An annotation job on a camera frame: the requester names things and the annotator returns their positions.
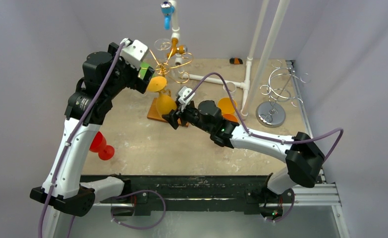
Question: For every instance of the chrome spiral glass rack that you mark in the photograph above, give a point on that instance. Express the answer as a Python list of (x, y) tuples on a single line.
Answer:
[(281, 87)]

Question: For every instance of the green plastic goblet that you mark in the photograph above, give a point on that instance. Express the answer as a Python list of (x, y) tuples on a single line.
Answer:
[(143, 69)]

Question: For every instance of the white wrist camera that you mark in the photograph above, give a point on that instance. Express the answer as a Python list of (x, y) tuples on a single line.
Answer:
[(133, 52), (183, 97)]

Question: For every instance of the clear wine glass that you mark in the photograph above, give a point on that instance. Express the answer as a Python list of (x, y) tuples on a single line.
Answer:
[(163, 44), (228, 90)]

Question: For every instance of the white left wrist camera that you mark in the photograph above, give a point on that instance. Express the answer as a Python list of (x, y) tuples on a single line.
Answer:
[(133, 52)]

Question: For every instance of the yellow faucet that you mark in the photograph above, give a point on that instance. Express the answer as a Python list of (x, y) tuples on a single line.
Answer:
[(175, 48)]

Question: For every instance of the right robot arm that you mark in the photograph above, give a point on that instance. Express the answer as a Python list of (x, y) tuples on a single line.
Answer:
[(302, 157)]

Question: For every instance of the yellow-orange plastic goblet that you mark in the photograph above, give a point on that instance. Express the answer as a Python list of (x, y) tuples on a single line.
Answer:
[(164, 102)]

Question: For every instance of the orange plastic goblet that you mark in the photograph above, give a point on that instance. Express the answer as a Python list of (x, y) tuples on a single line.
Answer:
[(230, 117)]

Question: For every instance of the red plastic goblet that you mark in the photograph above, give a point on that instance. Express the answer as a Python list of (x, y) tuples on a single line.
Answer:
[(101, 148)]

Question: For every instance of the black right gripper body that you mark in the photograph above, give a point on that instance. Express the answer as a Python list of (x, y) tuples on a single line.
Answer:
[(182, 114)]

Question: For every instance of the gold wire wine glass rack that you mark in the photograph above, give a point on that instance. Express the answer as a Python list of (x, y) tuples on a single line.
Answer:
[(163, 69)]

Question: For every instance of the white PVC pipe frame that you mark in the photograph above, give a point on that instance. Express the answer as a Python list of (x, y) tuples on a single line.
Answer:
[(176, 34)]

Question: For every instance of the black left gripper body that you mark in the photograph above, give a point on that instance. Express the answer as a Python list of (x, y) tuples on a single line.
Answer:
[(129, 76)]

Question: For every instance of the yellow plastic goblet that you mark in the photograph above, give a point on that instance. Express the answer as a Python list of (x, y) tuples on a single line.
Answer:
[(227, 106)]

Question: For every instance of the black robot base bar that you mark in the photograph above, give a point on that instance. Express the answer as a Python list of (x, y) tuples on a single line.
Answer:
[(246, 194)]

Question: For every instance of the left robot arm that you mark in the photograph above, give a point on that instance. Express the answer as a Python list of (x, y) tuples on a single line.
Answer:
[(105, 74)]

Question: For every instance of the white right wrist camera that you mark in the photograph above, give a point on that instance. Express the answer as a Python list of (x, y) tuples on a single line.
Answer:
[(183, 97)]

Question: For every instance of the blue faucet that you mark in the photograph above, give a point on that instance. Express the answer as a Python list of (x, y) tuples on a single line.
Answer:
[(167, 10)]

